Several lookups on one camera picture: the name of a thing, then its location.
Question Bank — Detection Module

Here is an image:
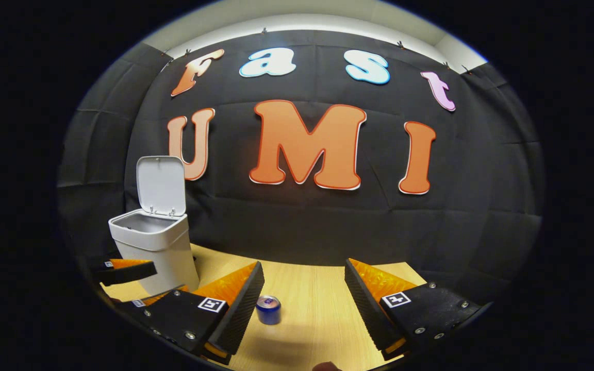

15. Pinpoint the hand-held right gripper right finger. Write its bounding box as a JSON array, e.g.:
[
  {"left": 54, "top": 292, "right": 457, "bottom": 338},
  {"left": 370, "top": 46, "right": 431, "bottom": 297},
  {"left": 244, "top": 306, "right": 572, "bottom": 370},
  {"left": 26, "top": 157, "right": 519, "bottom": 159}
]
[{"left": 344, "top": 257, "right": 493, "bottom": 361}]

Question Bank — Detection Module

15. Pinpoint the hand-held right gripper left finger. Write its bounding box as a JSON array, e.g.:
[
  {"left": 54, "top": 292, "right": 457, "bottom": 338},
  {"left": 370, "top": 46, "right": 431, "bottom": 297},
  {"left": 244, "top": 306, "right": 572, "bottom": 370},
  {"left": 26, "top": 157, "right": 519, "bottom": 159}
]
[{"left": 131, "top": 260, "right": 266, "bottom": 365}]

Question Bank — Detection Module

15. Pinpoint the blue pop can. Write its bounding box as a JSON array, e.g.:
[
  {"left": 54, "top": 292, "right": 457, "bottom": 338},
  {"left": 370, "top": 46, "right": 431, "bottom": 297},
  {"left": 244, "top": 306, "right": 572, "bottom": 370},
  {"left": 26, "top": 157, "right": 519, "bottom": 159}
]
[{"left": 255, "top": 295, "right": 282, "bottom": 326}]

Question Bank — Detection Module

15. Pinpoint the white desktop garbage bin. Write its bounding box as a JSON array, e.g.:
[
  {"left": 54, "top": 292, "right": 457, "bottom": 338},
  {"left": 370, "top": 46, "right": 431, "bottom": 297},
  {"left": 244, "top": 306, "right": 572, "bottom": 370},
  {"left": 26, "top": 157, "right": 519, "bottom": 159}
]
[{"left": 108, "top": 156, "right": 201, "bottom": 297}]

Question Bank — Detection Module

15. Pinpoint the wooden desktop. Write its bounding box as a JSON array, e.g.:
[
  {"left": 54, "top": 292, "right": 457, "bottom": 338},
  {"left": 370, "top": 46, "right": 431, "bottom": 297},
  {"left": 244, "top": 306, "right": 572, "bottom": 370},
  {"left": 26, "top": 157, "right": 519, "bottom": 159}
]
[{"left": 100, "top": 243, "right": 426, "bottom": 371}]

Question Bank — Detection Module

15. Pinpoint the black backdrop cloth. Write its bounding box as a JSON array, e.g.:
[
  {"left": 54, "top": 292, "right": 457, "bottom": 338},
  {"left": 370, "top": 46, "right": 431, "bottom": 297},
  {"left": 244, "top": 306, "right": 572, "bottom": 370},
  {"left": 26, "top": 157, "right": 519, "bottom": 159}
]
[{"left": 57, "top": 30, "right": 545, "bottom": 307}]

